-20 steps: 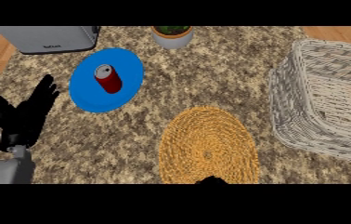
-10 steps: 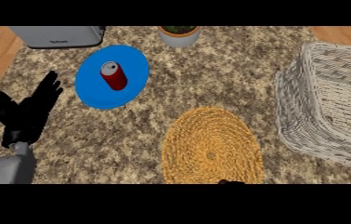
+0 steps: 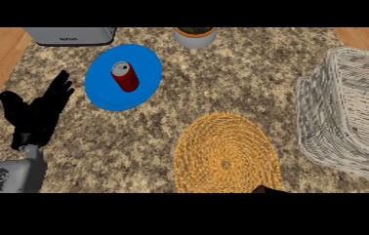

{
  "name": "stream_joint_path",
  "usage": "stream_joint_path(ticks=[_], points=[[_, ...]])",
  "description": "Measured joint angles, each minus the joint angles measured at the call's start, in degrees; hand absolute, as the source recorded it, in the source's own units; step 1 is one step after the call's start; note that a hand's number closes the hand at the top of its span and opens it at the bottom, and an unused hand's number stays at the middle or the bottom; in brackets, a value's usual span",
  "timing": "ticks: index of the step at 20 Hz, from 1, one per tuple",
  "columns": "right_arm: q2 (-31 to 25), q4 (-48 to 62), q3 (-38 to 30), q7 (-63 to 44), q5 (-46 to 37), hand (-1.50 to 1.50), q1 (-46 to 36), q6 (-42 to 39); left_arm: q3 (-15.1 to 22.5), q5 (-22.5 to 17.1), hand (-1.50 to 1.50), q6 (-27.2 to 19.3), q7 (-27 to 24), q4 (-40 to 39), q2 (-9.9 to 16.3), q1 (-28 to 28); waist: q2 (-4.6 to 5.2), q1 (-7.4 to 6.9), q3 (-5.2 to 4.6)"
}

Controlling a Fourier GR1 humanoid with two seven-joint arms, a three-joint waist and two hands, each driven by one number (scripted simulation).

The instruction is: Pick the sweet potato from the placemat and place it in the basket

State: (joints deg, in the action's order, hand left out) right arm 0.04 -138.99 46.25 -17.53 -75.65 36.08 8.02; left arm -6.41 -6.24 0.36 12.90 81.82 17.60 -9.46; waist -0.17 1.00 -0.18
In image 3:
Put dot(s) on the dark brown sweet potato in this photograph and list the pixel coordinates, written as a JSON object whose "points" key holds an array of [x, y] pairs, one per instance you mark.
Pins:
{"points": [[267, 189]]}

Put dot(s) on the blue round plate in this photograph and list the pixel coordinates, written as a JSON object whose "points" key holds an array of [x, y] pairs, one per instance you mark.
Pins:
{"points": [[106, 92]]}

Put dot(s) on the white wicker basket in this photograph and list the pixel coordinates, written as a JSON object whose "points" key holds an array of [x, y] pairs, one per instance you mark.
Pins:
{"points": [[336, 115]]}

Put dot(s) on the grey toaster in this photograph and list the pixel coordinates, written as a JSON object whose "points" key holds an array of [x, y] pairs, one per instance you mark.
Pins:
{"points": [[72, 35]]}

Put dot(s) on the red can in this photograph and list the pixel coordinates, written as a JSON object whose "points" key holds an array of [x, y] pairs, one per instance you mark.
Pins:
{"points": [[127, 78]]}

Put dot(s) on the round woven yellow placemat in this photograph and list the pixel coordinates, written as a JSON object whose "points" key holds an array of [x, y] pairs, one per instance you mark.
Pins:
{"points": [[226, 152]]}

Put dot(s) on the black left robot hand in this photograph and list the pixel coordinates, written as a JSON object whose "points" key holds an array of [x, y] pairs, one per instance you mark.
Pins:
{"points": [[41, 108]]}

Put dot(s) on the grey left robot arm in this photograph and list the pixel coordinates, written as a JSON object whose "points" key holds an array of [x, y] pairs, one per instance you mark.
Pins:
{"points": [[21, 174]]}

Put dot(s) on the grey plant pot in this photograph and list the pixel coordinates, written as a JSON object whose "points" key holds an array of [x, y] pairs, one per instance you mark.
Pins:
{"points": [[195, 38]]}

